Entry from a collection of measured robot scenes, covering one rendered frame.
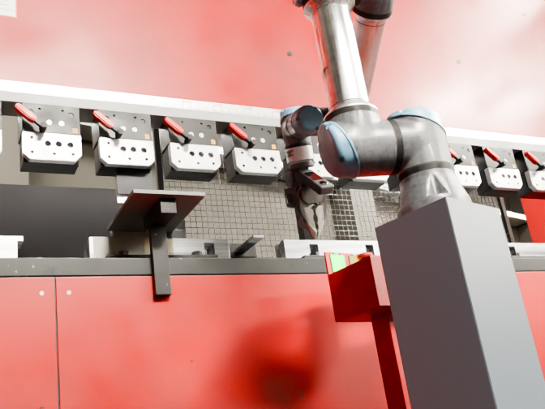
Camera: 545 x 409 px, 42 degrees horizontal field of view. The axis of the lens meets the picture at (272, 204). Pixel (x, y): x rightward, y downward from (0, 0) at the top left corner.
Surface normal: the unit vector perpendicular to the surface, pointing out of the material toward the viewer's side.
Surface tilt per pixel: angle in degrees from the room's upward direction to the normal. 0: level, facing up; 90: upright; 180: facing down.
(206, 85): 90
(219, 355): 90
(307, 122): 107
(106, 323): 90
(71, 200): 90
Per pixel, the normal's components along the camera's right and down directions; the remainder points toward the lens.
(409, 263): -0.75, -0.13
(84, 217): 0.43, -0.37
